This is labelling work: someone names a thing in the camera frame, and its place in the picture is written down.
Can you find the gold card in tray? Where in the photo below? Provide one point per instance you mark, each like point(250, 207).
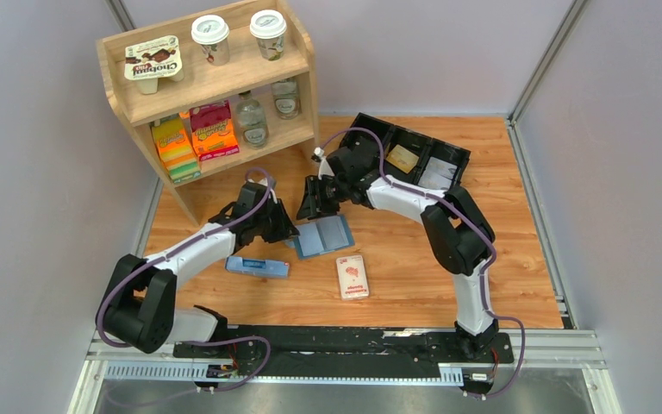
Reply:
point(402, 158)

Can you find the right clear glass bottle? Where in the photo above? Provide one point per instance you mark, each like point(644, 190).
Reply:
point(286, 99)

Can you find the aluminium frame rail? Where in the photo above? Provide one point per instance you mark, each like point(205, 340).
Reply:
point(535, 350)

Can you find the upper grey card in tray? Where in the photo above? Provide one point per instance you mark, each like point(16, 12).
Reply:
point(441, 167)

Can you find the blue flat box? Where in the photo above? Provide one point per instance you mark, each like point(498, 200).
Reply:
point(269, 269)

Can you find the multicolour sponge stack pack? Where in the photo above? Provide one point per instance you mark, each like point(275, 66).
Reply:
point(174, 148)

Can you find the blue leather card holder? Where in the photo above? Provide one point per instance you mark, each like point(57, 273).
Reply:
point(322, 236)

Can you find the white pink sponge packet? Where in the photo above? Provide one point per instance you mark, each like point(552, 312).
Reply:
point(352, 277)

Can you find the paper coffee cup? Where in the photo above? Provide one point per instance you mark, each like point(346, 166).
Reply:
point(268, 27)
point(211, 33)

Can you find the lower grey card in tray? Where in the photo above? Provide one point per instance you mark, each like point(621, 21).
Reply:
point(434, 181)

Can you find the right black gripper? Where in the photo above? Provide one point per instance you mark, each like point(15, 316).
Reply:
point(312, 206)

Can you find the clear glass bottle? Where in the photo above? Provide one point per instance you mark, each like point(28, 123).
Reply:
point(251, 120)
point(286, 99)

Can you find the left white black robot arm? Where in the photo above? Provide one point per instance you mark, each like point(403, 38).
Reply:
point(139, 305)

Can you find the right paper coffee cup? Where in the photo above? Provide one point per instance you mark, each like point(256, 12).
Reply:
point(268, 27)

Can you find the grey card in tray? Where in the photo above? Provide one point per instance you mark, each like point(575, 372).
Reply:
point(434, 181)
point(441, 167)

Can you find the black compartment tray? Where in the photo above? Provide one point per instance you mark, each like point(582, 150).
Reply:
point(422, 145)

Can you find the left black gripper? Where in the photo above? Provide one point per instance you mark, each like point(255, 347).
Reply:
point(286, 228)

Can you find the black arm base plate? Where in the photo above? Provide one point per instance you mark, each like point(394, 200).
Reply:
point(347, 352)

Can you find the left clear glass bottle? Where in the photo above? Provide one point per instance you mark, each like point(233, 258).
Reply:
point(251, 120)

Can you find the red orange Scrub Mommy box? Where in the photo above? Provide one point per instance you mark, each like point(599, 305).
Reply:
point(212, 131)

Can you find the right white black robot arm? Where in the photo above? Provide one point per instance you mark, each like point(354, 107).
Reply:
point(460, 237)

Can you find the left paper coffee cup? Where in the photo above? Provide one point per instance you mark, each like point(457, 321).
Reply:
point(211, 33)

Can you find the Chobani yogurt pack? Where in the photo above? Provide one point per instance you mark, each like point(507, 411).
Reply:
point(147, 62)

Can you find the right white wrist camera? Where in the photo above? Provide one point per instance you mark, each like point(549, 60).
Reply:
point(324, 169)

